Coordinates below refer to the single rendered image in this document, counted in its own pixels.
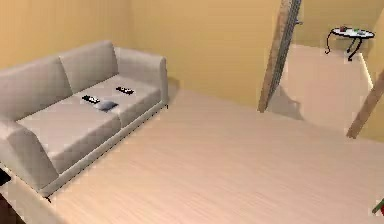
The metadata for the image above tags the black remote control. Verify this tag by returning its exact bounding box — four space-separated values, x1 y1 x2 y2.
115 86 135 96
81 95 101 105

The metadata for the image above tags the beige two-seat sofa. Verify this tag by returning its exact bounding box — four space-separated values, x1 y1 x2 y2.
0 40 169 198

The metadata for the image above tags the red and green plant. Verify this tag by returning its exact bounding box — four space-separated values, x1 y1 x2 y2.
372 198 384 216

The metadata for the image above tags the dark grey flat box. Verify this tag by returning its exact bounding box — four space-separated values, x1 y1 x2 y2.
96 100 119 112

